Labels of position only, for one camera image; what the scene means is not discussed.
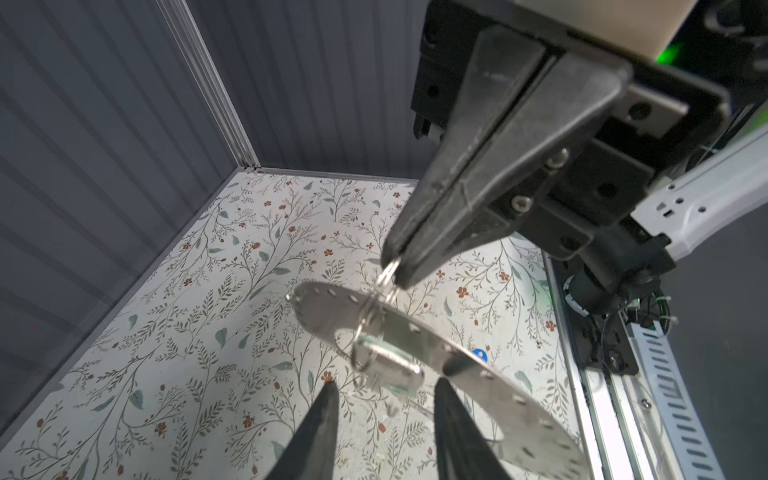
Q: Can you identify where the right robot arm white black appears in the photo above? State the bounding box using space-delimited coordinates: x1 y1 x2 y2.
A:
382 1 767 315

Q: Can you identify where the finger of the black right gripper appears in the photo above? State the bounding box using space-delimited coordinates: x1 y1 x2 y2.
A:
395 52 633 289
381 25 546 269

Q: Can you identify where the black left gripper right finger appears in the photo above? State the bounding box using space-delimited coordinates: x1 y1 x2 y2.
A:
434 378 511 480

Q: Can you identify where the perforated metal ring plate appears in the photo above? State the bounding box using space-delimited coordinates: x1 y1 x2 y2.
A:
287 281 591 479

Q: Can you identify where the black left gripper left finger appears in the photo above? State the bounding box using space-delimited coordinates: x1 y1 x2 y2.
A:
266 381 340 480

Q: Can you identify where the mint green key tag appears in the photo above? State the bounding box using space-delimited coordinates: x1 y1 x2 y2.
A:
351 335 425 397

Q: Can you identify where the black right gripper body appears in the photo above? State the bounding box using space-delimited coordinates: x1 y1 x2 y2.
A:
412 1 730 259

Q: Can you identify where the blue key tag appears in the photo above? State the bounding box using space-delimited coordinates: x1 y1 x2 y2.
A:
473 349 488 362

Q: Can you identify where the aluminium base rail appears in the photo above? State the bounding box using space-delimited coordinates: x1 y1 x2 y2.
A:
542 251 730 480

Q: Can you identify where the aluminium frame corner post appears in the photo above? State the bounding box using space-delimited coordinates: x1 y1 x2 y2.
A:
156 0 261 169

